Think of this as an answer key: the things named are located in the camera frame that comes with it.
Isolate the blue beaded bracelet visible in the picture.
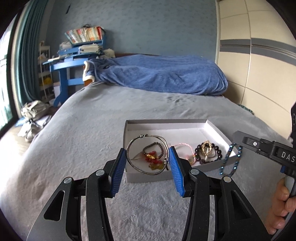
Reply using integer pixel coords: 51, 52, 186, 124
219, 143, 243, 177

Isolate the pink braided bracelet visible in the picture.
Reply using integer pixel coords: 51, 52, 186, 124
174, 143, 196, 165

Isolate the black bead bracelet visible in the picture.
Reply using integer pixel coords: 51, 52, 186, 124
194, 142, 222, 165

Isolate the red bead gold tassel ornament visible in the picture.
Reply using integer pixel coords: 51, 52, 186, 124
131, 151, 164, 171

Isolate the dark purple bead bracelet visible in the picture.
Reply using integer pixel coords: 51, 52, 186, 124
142, 141, 168, 158

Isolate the large silver bangle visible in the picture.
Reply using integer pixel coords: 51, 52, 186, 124
125, 134, 169, 176

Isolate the right hand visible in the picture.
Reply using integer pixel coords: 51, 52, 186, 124
264, 178, 295, 235

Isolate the cream sliding wardrobe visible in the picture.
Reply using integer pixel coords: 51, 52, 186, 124
216, 1, 295, 138

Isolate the grey bag on floor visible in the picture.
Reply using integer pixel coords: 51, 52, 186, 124
21, 100, 50, 121

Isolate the grey bed cover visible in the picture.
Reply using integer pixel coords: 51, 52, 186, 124
1, 83, 288, 240

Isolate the grey cardboard tray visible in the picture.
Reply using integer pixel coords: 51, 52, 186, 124
123, 120, 231, 183

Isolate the blue towel blanket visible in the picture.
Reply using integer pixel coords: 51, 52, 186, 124
82, 54, 228, 96

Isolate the blue wooden desk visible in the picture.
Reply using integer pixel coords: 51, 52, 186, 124
49, 36, 106, 107

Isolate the stack of papers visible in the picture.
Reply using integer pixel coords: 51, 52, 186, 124
58, 43, 116, 59

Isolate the row of books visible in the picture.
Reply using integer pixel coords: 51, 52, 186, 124
64, 26, 106, 45

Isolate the white wire rack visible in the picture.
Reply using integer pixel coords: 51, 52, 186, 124
37, 41, 54, 103

